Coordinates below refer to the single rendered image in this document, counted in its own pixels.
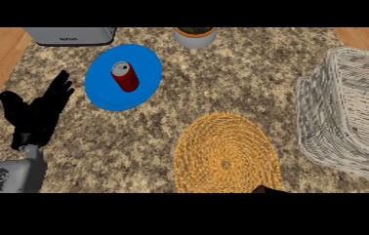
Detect dark brown sweet potato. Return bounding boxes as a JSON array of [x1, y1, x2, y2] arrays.
[[250, 184, 289, 194]]

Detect blue round plate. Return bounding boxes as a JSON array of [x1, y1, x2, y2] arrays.
[[83, 43, 163, 112]]

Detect white wicker basket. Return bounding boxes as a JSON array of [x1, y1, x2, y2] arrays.
[[293, 45, 369, 179]]

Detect grey toaster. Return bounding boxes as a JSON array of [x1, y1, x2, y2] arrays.
[[21, 27, 117, 47]]

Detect red can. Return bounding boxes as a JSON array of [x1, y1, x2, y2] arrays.
[[109, 60, 141, 94]]

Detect round woven yellow placemat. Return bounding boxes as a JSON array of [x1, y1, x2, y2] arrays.
[[170, 111, 283, 194]]

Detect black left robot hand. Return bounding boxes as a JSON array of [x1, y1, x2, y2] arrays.
[[0, 69, 76, 152]]

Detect grey plant pot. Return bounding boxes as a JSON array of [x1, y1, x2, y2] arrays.
[[170, 27, 216, 50]]

